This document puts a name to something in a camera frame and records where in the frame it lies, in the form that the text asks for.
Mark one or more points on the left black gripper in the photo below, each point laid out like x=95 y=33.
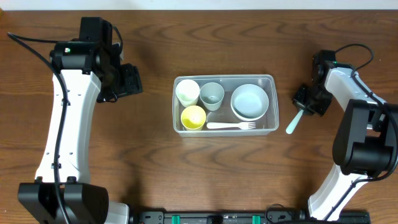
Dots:
x=130 y=81

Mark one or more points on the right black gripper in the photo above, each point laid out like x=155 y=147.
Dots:
x=301 y=99

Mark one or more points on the mint green plastic spoon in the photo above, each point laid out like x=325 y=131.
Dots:
x=293 y=124

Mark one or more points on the grey plastic bowl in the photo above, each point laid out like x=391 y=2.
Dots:
x=249 y=95

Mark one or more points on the white plastic bowl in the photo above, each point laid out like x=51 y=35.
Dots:
x=249 y=114

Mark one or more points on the white plastic cup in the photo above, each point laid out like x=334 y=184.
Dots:
x=187 y=92

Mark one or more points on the yellow plastic cup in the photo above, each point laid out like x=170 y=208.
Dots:
x=193 y=118

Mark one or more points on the clear plastic container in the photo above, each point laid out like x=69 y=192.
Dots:
x=265 y=125

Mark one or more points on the grey plastic cup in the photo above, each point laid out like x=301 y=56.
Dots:
x=212 y=94

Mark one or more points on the white plastic fork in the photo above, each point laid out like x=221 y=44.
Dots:
x=241 y=125

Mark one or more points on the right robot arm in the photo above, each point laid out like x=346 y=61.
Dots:
x=365 y=146

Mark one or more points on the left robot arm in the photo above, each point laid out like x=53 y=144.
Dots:
x=61 y=191

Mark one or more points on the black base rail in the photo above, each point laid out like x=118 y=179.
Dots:
x=277 y=216

